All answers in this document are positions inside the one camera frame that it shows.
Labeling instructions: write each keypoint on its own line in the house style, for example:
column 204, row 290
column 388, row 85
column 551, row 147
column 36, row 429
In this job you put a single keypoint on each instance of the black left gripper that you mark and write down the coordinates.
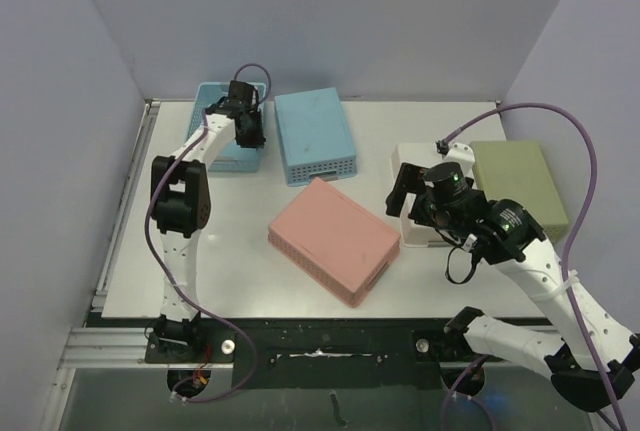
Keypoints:
column 256, row 140

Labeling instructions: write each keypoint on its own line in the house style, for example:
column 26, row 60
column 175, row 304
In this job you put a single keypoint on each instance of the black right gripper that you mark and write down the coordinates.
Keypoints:
column 407, row 189

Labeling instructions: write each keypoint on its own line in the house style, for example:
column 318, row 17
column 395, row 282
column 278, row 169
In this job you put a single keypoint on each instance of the white perforated plastic basket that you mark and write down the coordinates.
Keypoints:
column 421, row 154

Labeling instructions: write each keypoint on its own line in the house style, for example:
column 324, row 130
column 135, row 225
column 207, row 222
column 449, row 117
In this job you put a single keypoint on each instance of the blue bottom plastic basket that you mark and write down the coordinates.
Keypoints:
column 232, row 158

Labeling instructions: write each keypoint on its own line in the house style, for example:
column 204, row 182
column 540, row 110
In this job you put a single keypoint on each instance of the blue plastic basket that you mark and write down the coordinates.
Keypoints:
column 232, row 158
column 314, row 136

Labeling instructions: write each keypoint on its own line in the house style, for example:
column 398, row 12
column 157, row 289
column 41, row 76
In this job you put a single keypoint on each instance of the pink plastic basket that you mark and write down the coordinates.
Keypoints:
column 336, row 241

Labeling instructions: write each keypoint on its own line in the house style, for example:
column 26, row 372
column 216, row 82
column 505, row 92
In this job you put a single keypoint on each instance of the green perforated plastic basket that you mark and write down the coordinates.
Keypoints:
column 517, row 170

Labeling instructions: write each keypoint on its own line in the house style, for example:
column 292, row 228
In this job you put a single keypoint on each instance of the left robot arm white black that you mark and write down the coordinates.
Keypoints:
column 180, row 208

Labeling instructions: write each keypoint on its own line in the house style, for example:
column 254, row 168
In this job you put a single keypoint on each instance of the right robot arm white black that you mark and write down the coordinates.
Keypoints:
column 592, row 358

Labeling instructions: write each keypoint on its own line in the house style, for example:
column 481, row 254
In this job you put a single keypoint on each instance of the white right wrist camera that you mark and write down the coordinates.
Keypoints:
column 460, row 153

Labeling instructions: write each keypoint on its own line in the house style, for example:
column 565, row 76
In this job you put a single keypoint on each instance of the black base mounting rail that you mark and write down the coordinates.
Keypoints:
column 319, row 353

